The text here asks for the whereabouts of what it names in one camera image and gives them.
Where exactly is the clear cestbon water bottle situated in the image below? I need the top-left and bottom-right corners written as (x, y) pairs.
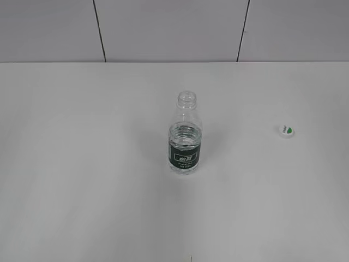
top-left (168, 91), bottom-right (203, 175)

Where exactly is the white green bottle cap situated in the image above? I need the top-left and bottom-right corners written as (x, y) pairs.
top-left (279, 125), bottom-right (295, 139)

